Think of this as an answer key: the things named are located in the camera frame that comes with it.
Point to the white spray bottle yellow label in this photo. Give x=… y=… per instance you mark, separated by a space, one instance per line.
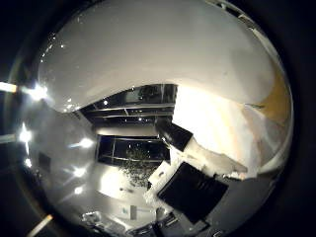
x=148 y=49

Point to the green leafy plant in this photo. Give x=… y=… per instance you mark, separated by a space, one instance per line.
x=140 y=164

